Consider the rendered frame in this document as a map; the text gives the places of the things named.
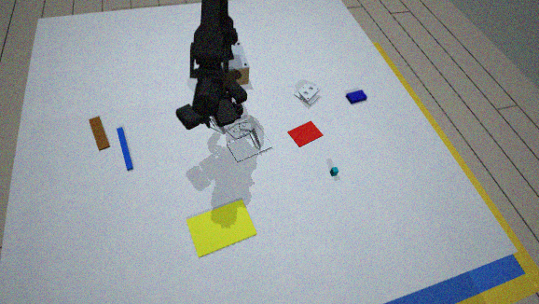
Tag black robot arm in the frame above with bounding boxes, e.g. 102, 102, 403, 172
190, 0, 243, 127

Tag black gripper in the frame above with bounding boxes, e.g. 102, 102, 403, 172
176, 81, 247, 130

